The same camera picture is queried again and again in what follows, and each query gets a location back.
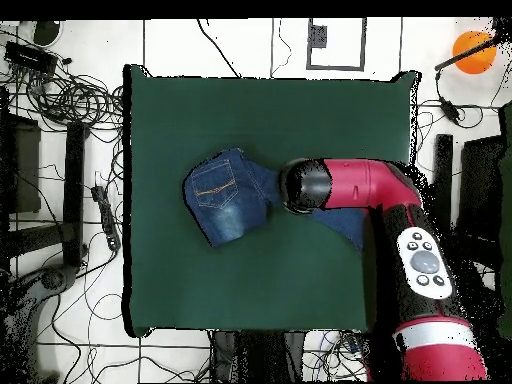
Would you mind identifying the blue denim jeans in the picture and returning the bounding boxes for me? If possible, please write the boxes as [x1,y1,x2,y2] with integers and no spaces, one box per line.
[182,146,367,252]

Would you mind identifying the black rod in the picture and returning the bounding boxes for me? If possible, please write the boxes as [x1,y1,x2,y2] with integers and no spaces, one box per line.
[433,33,501,72]

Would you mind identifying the black power strip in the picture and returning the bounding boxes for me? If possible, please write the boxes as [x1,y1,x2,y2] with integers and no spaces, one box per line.
[90,184,122,252]

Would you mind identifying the dark green hanging cloth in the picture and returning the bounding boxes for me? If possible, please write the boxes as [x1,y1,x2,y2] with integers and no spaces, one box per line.
[497,101,512,340]

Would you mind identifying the black power adapter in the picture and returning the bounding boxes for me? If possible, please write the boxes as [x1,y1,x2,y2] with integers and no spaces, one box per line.
[438,96,462,124]

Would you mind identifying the grey chair base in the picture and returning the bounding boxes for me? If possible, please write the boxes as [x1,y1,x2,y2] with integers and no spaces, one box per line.
[7,263,79,317]

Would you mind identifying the black device box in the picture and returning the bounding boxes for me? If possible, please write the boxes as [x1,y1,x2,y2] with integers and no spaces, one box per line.
[3,40,59,77]

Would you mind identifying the dark green table cloth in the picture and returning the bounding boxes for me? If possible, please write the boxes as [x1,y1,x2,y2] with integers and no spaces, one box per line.
[123,63,421,337]

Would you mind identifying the dark box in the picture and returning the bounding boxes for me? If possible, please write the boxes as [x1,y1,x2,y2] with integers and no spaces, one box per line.
[0,113,42,215]
[457,134,506,241]

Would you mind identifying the orange round object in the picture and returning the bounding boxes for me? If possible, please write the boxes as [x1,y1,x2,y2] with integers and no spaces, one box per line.
[451,30,498,76]

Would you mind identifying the dark round object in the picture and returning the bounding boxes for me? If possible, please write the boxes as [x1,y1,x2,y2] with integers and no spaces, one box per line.
[32,20,65,47]

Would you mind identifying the black stand foot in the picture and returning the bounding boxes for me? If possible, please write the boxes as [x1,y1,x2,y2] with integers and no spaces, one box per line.
[62,120,90,268]
[433,133,454,225]

